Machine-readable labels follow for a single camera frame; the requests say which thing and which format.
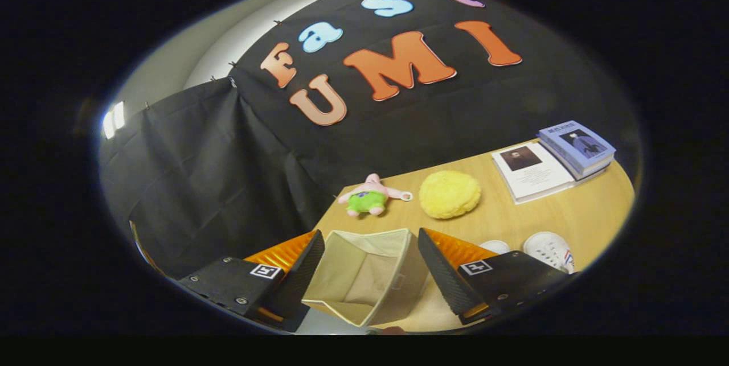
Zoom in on white book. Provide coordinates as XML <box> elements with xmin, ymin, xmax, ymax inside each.
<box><xmin>491</xmin><ymin>142</ymin><xmax>576</xmax><ymax>205</ymax></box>

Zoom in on yellow plush ball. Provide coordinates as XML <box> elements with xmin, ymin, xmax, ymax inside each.
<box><xmin>419</xmin><ymin>170</ymin><xmax>482</xmax><ymax>220</ymax></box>

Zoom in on blue book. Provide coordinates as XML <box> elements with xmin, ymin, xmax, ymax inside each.
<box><xmin>537</xmin><ymin>120</ymin><xmax>617</xmax><ymax>180</ymax></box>

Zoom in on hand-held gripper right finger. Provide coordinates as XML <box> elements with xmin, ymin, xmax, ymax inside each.
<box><xmin>417</xmin><ymin>228</ymin><xmax>570</xmax><ymax>324</ymax></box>

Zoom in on beige fabric storage box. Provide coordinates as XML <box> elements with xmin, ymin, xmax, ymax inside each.
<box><xmin>301</xmin><ymin>228</ymin><xmax>429</xmax><ymax>327</ymax></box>

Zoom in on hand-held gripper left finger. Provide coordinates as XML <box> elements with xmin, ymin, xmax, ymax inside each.
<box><xmin>178</xmin><ymin>229</ymin><xmax>325</xmax><ymax>332</ymax></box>

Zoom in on pink starfish plush toy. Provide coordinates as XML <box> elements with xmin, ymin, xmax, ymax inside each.
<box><xmin>337</xmin><ymin>173</ymin><xmax>413</xmax><ymax>217</ymax></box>

